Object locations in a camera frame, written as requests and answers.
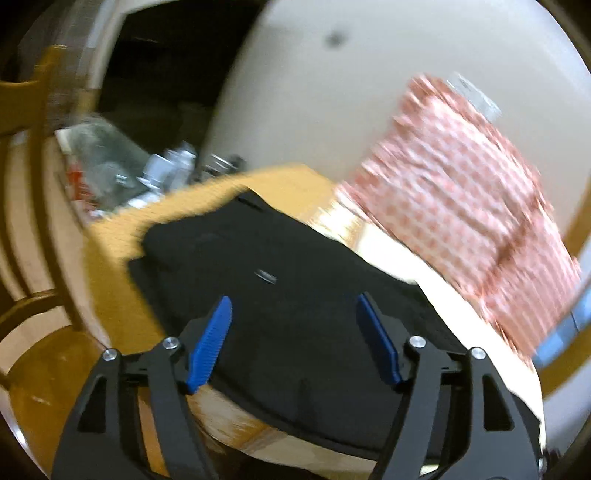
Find white small container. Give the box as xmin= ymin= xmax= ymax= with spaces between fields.
xmin=141 ymin=143 xmax=197 ymax=195

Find light blue object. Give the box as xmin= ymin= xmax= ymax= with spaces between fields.
xmin=533 ymin=309 xmax=580 ymax=367

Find clear glass jar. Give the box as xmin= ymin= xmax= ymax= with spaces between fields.
xmin=444 ymin=71 xmax=503 ymax=124

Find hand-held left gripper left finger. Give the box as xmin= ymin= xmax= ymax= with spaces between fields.
xmin=51 ymin=296 xmax=233 ymax=480

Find black pants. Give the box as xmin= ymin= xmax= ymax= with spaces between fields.
xmin=127 ymin=188 xmax=540 ymax=468

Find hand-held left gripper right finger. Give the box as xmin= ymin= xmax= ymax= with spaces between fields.
xmin=356 ymin=292 xmax=541 ymax=480

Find wooden chair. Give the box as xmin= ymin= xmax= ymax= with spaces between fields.
xmin=0 ymin=46 xmax=116 ymax=398

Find clear plastic bag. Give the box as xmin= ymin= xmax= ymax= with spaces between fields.
xmin=55 ymin=121 xmax=151 ymax=217

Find red checkered cloth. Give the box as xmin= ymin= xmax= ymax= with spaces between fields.
xmin=335 ymin=74 xmax=583 ymax=365

